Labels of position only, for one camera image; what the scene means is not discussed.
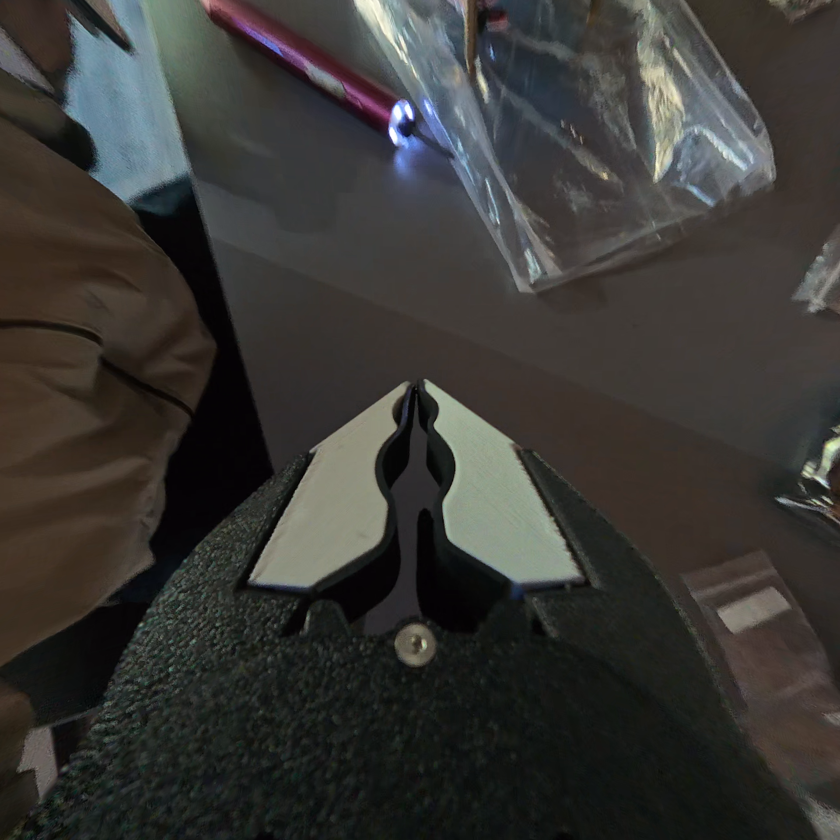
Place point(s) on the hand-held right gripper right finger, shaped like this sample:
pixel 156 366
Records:
pixel 505 518

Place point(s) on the red electric screwdriver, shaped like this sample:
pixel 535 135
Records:
pixel 308 62

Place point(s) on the grey desk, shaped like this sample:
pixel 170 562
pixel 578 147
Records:
pixel 394 295

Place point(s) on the group of small screw bags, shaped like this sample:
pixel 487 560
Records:
pixel 745 607

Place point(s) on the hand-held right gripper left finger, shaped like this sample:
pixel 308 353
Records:
pixel 328 512

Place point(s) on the large clear plastic bag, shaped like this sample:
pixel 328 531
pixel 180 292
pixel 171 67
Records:
pixel 590 164

